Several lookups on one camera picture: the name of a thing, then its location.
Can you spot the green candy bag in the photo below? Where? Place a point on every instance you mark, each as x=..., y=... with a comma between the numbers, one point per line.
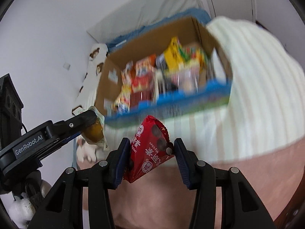
x=192, y=55

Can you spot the brown snack packet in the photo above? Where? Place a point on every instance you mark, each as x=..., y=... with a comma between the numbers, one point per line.
x=137, y=97

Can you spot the bear print pillow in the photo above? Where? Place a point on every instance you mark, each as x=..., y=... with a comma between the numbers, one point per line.
x=88, y=91

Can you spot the small red packet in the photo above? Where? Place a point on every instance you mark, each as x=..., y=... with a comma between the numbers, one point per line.
x=150, y=147

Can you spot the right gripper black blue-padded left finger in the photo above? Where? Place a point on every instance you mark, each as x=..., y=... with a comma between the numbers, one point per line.
x=63, y=205

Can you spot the white cookie packet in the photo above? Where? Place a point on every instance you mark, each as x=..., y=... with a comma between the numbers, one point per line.
x=219, y=73

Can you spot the yellow panda snack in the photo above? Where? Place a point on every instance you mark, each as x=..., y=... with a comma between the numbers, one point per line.
x=122, y=102

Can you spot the red long snack packet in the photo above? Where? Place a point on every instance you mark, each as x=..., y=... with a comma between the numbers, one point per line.
x=142, y=83

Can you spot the wall socket left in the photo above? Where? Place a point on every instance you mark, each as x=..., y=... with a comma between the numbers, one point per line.
x=66, y=66

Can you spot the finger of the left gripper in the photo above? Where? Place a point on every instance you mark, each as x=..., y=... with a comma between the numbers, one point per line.
x=75, y=124
x=53, y=147

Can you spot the cardboard milk box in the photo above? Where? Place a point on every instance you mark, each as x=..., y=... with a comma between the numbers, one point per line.
x=210, y=93

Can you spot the grey headboard cushion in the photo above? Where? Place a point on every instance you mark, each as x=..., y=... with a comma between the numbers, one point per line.
x=136, y=14

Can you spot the blue bed sheet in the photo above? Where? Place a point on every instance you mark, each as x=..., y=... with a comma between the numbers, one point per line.
x=115, y=41

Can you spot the orange panda snack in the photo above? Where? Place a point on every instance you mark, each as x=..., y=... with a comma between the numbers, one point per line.
x=126, y=74
x=145, y=65

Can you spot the beige chocolate stick packet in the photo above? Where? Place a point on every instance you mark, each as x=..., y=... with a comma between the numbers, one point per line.
x=158, y=85

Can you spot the clear jelly candy packet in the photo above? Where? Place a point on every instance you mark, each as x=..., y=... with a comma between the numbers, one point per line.
x=94, y=134

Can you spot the yellow black snack bag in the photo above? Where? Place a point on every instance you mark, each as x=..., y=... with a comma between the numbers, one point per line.
x=170, y=61

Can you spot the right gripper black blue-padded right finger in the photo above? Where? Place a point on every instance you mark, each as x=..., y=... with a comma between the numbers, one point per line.
x=241, y=206

